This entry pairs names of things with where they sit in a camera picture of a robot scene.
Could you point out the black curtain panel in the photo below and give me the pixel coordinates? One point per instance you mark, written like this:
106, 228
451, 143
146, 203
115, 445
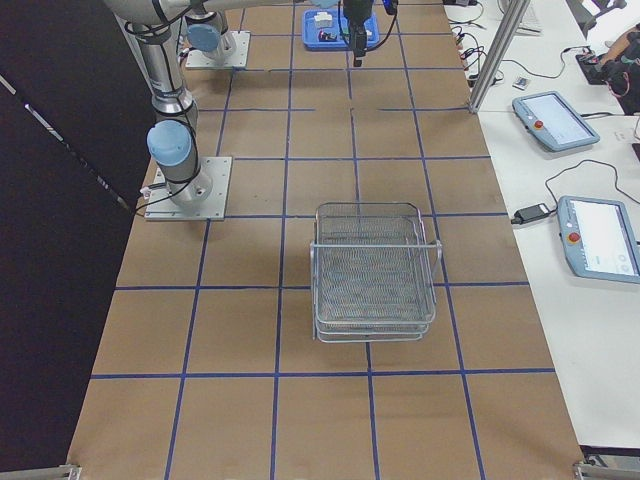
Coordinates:
75, 111

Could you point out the aluminium frame post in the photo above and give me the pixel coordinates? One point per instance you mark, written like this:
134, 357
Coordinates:
500, 44

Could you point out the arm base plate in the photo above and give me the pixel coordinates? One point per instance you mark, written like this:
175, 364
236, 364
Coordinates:
204, 198
214, 51

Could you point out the white circuit breaker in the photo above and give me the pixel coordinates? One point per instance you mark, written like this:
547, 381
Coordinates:
322, 19

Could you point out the near teach pendant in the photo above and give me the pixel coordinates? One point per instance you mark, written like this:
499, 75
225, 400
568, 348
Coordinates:
598, 239

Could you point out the far teach pendant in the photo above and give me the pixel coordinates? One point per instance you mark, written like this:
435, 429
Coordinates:
553, 122

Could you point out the black power adapter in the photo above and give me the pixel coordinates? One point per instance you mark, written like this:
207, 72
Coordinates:
530, 214

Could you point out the blue plastic tray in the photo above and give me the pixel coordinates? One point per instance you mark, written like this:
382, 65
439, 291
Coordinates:
309, 33

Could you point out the teach pendant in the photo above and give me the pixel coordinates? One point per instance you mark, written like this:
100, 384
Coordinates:
553, 122
598, 239

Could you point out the silver mesh tiered shelf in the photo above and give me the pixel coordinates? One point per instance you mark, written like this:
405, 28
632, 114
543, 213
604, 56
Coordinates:
372, 273

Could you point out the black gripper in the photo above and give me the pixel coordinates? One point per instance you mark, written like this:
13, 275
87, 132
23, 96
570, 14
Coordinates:
357, 13

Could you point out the small white device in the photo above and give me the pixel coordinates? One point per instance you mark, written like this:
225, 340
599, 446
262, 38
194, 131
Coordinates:
521, 83

